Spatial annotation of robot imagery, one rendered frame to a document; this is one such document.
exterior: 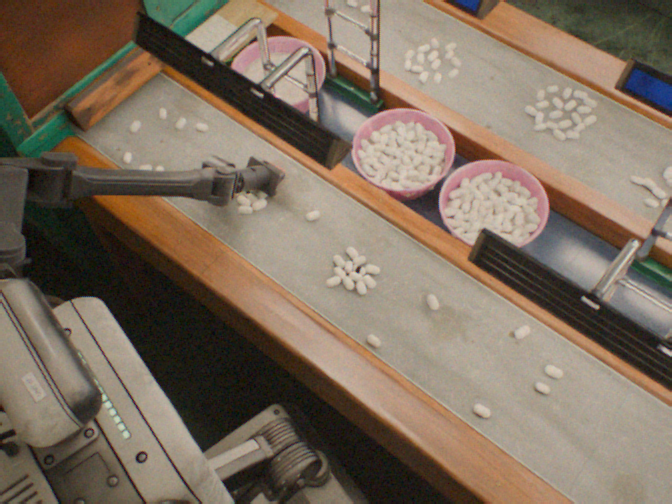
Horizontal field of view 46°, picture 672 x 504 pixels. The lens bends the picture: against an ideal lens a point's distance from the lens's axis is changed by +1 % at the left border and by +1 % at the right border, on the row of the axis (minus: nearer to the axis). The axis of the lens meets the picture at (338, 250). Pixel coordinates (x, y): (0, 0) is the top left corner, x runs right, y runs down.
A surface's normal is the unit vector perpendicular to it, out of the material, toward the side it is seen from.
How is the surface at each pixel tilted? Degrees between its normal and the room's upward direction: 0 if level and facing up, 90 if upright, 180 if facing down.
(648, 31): 0
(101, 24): 90
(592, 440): 0
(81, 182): 68
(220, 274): 0
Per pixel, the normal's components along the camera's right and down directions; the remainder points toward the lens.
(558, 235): -0.04, -0.51
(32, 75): 0.77, 0.53
